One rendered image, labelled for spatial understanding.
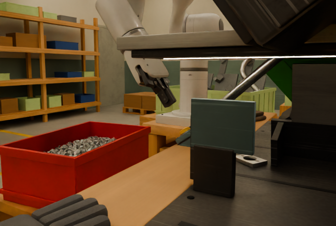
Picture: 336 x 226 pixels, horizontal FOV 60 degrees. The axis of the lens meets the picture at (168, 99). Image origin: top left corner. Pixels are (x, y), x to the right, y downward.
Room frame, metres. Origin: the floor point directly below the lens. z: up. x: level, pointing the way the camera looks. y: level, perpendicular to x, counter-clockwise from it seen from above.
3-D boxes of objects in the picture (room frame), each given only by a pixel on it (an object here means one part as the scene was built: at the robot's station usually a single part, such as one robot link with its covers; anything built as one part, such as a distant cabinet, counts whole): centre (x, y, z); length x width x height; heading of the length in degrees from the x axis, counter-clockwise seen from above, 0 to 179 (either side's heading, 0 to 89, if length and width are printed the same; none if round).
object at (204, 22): (1.25, -0.14, 1.19); 0.19 x 0.12 x 0.24; 63
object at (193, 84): (1.26, -0.11, 0.97); 0.19 x 0.19 x 0.18
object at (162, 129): (1.26, -0.11, 0.83); 0.32 x 0.32 x 0.04; 57
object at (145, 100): (6.77, 0.35, 0.22); 1.20 x 0.81 x 0.44; 55
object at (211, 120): (0.42, -0.08, 0.97); 0.10 x 0.02 x 0.14; 61
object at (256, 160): (0.56, -0.16, 0.90); 0.06 x 0.04 x 0.01; 30
